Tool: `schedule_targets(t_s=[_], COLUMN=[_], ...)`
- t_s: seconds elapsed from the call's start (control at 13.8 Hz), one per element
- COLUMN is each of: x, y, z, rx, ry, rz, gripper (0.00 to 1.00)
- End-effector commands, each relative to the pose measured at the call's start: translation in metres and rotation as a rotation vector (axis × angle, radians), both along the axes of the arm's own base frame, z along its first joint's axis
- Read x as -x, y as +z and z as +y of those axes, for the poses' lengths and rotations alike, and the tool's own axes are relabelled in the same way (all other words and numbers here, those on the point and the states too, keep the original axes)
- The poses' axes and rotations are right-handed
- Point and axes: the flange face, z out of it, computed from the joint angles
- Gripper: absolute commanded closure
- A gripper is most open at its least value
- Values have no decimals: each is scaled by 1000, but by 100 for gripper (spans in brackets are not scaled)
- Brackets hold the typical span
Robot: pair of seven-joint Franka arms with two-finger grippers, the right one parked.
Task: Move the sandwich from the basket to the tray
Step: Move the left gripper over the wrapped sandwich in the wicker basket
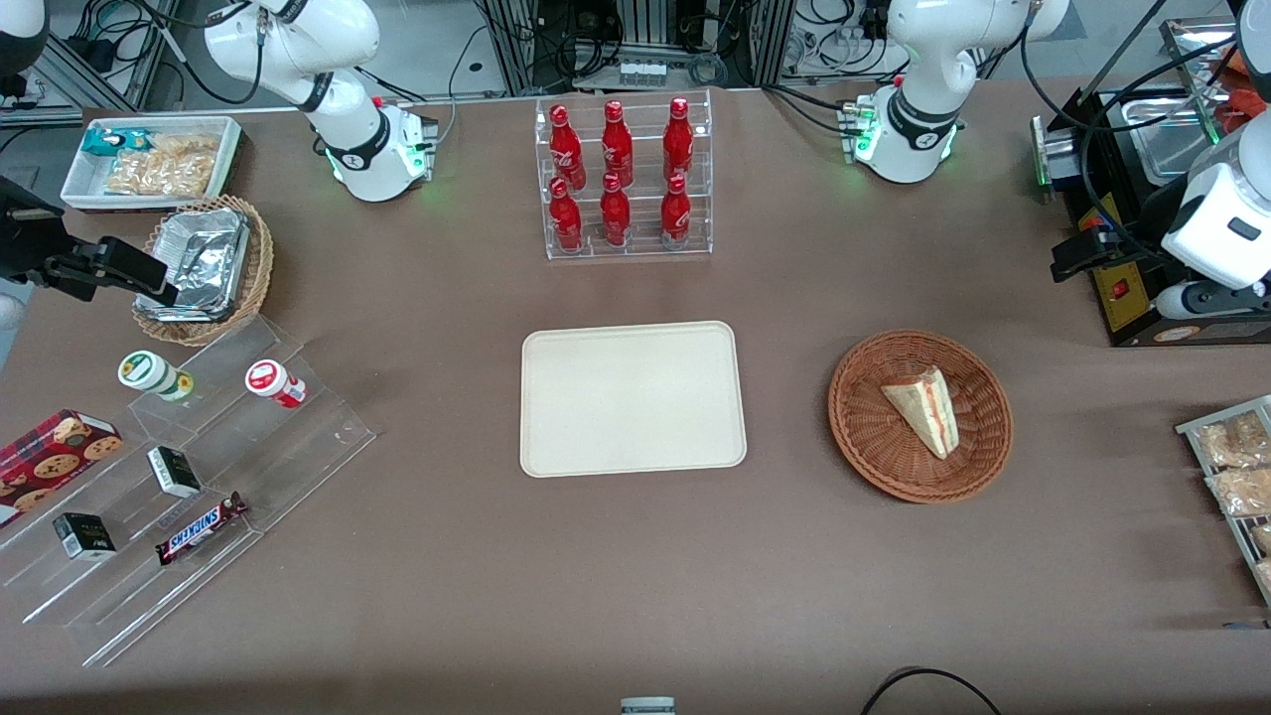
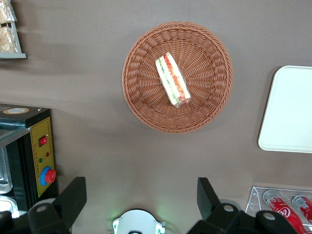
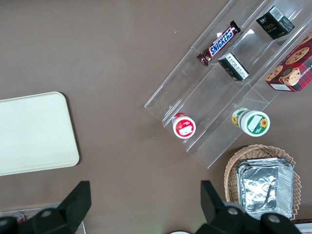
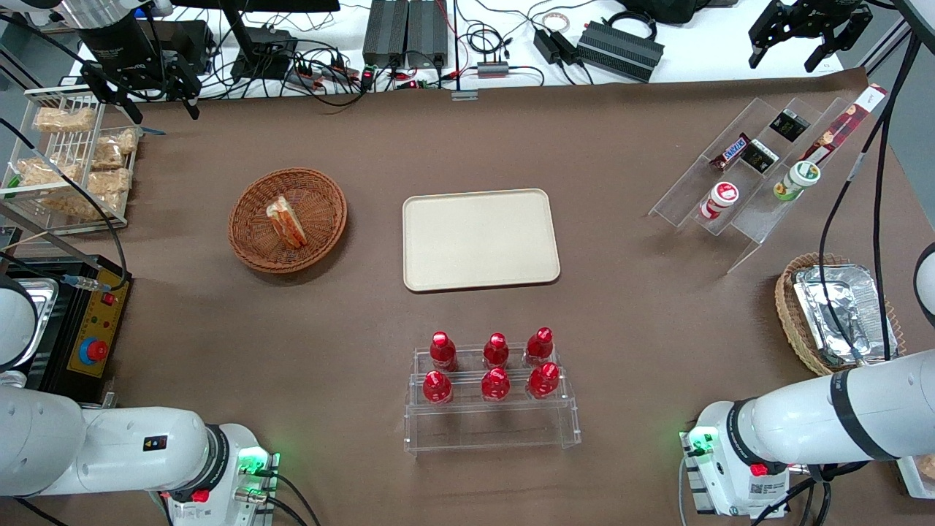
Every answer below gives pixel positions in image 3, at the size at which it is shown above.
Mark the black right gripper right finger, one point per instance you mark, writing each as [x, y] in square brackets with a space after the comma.
[226, 219]

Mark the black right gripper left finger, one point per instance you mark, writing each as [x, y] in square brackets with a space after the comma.
[61, 219]

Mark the light wicker basket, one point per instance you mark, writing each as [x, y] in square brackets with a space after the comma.
[231, 170]

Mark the beige rectangular tray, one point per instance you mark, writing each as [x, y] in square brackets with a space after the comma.
[34, 131]

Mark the red cola bottle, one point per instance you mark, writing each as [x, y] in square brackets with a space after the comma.
[20, 218]

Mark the aluminium foil container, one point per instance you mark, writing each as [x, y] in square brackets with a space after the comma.
[263, 187]

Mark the white rectangular snack bin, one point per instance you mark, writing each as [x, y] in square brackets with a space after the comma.
[304, 229]

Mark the green sunflower lid cup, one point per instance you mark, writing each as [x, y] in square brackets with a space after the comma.
[253, 122]

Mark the red lid small cup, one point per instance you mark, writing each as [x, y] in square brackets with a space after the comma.
[184, 125]

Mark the clear acrylic stepped shelf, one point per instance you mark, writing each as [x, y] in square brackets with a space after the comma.
[207, 97]

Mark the black box white label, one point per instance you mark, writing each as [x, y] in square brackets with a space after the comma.
[233, 66]

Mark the red tartan cookie box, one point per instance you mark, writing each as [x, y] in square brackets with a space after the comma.
[292, 70]

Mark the Snickers chocolate bar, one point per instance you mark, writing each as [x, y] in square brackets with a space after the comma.
[220, 44]

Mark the black box Face print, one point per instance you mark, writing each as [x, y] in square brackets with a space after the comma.
[274, 24]

